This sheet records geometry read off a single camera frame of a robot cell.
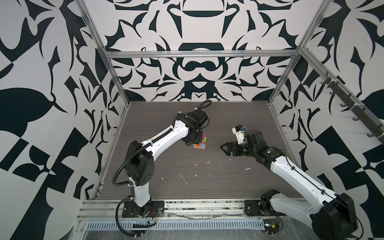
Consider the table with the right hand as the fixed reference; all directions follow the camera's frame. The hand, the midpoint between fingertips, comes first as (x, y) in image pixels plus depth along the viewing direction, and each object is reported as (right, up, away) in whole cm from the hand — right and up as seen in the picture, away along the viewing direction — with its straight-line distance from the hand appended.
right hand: (227, 145), depth 80 cm
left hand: (-16, +4, +3) cm, 16 cm away
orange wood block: (-15, -3, +16) cm, 22 cm away
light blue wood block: (-12, -3, +14) cm, 18 cm away
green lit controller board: (+19, -37, -8) cm, 42 cm away
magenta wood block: (-12, +4, +12) cm, 17 cm away
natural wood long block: (-14, -4, +14) cm, 21 cm away
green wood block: (-11, +1, +12) cm, 16 cm away
